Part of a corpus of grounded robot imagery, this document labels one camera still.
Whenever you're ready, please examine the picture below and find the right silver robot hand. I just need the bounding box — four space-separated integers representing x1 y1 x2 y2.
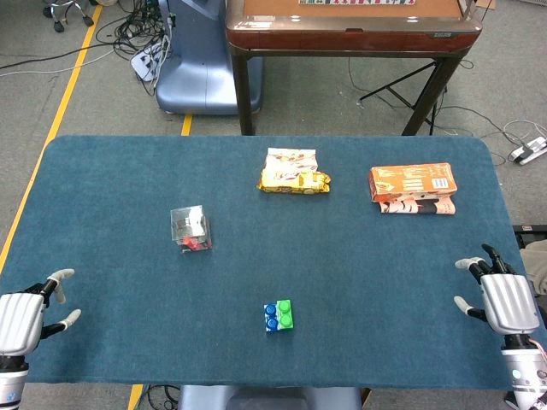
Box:
454 243 542 350

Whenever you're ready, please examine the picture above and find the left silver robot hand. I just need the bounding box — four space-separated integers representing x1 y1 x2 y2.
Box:
0 267 82 358

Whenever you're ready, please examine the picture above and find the green building block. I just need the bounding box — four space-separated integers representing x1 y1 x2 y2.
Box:
275 299 297 332

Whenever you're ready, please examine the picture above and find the blue building block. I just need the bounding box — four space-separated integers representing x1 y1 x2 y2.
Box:
262 302 281 335

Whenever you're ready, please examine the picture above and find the beige fabric object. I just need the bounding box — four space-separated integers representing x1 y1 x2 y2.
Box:
521 241 547 296

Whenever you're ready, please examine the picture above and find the black equipment base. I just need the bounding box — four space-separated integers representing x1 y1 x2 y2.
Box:
512 224 547 257

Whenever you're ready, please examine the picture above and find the orange carton box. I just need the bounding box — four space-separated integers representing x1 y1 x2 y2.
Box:
368 161 458 216

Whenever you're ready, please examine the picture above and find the clear plastic box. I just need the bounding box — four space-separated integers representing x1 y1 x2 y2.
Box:
169 204 214 255

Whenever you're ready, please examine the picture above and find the blue felt table cloth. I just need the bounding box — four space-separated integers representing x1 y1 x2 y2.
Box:
0 135 544 390

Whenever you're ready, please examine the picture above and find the yellow snack packet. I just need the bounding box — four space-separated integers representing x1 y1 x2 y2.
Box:
256 147 332 196

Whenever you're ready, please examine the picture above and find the blue-grey robot torso base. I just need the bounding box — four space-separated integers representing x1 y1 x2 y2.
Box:
177 384 363 410

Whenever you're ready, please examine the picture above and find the white power strip with plugs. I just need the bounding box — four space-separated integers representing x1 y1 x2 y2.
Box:
130 36 172 82

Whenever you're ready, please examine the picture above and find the brown mahjong table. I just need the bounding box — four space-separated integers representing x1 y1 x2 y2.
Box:
225 0 484 137

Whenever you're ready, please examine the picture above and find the black wheeled stool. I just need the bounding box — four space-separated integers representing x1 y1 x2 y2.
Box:
41 0 96 34

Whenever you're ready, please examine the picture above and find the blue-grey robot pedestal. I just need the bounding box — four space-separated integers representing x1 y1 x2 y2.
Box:
155 0 264 116

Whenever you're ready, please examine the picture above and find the black cable bundle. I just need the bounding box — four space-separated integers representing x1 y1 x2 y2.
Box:
96 0 172 97

